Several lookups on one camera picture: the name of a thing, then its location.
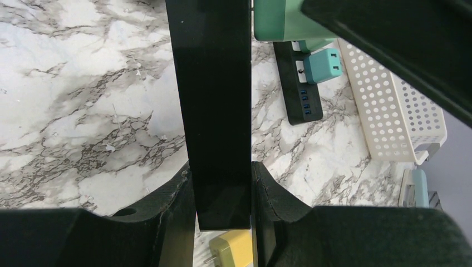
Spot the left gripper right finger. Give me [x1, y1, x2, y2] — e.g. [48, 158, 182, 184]
[251, 162, 471, 266]

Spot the yellow usb charger plug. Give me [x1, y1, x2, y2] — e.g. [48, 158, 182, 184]
[203, 230, 253, 267]

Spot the white perforated basket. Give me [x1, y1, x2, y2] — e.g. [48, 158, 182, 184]
[338, 39, 448, 165]

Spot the black power strip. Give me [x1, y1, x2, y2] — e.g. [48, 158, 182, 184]
[166, 1, 252, 231]
[273, 42, 323, 126]

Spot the teal charger plug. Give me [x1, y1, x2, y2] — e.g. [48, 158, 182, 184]
[303, 48, 342, 84]
[253, 0, 338, 53]

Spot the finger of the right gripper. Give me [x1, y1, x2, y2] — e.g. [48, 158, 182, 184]
[301, 1, 471, 125]

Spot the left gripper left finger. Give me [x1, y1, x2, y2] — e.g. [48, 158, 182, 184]
[1, 165, 196, 266]

